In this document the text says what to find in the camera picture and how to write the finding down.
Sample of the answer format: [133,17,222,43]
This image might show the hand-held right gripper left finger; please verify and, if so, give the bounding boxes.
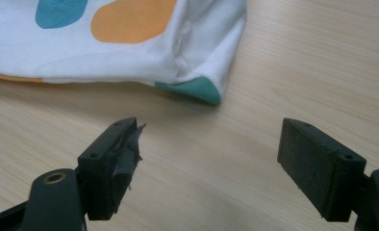
[77,116,147,222]

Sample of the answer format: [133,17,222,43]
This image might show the white tote bag coloured patches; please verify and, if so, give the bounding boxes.
[0,0,248,106]

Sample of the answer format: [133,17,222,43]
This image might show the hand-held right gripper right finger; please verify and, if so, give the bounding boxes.
[277,117,367,223]

